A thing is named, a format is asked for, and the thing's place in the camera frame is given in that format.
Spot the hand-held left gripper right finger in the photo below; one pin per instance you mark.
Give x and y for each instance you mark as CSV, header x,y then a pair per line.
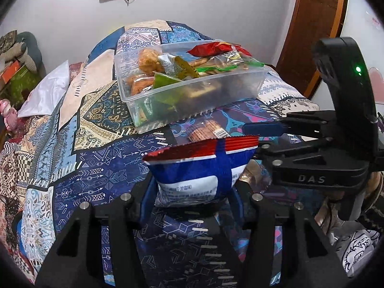
x,y
238,208

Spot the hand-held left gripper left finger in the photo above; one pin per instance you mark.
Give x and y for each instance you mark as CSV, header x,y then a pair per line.
x,y
147,208

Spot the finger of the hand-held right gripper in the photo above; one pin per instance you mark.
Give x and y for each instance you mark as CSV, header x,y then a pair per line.
x,y
261,128
294,153

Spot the blue white snack bag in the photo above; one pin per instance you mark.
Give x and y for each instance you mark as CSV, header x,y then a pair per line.
x,y
192,168

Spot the clear plastic container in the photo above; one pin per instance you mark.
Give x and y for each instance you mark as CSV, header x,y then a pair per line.
x,y
210,93

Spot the clear packet with green edge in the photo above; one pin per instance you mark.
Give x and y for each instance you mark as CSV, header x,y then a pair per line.
x,y
237,60

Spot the red snack packet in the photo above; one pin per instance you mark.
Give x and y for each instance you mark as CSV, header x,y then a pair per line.
x,y
210,49

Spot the green yellow snack packet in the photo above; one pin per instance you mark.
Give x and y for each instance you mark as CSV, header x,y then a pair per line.
x,y
175,64

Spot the orange fried snack packet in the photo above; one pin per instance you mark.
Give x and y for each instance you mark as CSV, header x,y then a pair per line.
x,y
141,84
147,60

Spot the person's right forearm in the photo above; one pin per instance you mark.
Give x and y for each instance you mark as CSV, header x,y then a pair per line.
x,y
376,204

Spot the person's right hand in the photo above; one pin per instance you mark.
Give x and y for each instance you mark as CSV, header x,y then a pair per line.
x,y
327,216

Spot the clear biscuit packet with barcode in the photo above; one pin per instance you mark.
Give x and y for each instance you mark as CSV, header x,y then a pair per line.
x,y
207,130

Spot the brown wooden door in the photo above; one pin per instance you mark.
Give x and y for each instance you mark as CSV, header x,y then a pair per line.
x,y
315,27

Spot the white wardrobe sliding door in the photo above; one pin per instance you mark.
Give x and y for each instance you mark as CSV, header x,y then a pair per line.
x,y
369,21

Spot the white black printed cloth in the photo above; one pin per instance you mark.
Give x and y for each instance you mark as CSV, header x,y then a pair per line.
x,y
357,252

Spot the white pillow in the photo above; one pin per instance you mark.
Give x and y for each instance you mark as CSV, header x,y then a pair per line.
x,y
48,93

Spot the pink plush toy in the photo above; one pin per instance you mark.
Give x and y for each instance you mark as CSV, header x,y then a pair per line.
x,y
9,115

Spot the green printed box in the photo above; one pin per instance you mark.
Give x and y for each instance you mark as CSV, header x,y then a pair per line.
x,y
21,87

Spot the orange shoe box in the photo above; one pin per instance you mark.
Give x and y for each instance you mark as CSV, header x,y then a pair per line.
x,y
9,72

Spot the camouflage cloth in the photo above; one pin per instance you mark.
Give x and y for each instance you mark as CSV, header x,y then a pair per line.
x,y
7,40

